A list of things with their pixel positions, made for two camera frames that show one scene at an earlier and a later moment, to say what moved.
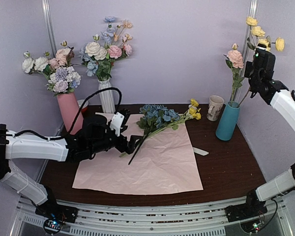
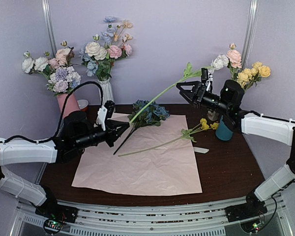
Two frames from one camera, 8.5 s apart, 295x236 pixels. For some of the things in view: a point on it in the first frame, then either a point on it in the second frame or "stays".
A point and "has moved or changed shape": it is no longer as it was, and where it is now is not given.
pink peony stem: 235,61 stays
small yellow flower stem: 193,112 to 185,134
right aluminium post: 252,10 stays
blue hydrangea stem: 154,117 has moved or changed shape
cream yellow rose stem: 254,41 has moved or changed shape
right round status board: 251,226 stays
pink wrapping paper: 165,162 stays
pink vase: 69,108 stays
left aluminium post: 48,14 stays
